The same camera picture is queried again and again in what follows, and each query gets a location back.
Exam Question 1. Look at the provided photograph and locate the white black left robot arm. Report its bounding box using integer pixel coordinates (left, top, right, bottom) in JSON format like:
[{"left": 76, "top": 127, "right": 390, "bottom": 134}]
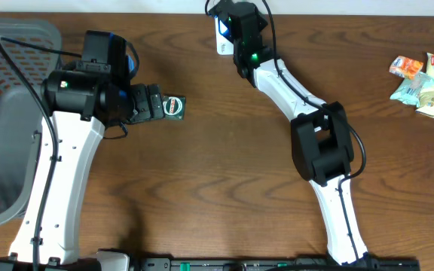
[{"left": 0, "top": 31, "right": 164, "bottom": 271}]

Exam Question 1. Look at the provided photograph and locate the green Zam-Buk box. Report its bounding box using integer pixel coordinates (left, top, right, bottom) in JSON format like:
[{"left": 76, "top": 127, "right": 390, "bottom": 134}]
[{"left": 163, "top": 96, "right": 186, "bottom": 120}]

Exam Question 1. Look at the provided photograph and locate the grey plastic mesh basket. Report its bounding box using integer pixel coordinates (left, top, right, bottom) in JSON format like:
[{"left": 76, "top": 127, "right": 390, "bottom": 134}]
[{"left": 0, "top": 18, "right": 62, "bottom": 225}]

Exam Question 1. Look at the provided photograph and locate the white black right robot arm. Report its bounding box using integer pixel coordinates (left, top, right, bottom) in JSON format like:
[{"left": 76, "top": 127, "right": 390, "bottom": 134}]
[{"left": 204, "top": 1, "right": 368, "bottom": 266}]

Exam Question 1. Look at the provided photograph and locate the white barcode scanner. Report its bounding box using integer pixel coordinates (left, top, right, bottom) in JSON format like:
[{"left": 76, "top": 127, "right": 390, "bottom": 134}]
[{"left": 214, "top": 17, "right": 234, "bottom": 56}]

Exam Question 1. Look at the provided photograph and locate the orange tissue pack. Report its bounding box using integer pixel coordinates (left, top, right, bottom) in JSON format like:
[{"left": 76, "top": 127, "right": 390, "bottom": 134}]
[{"left": 389, "top": 56, "right": 423, "bottom": 79}]

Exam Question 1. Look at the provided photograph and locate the teal wrapper pack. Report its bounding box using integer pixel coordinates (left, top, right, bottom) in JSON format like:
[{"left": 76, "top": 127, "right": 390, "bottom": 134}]
[{"left": 390, "top": 72, "right": 434, "bottom": 108}]

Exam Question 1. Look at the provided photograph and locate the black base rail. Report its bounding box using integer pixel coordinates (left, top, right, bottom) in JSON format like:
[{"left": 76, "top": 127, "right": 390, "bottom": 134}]
[{"left": 129, "top": 257, "right": 420, "bottom": 271}]

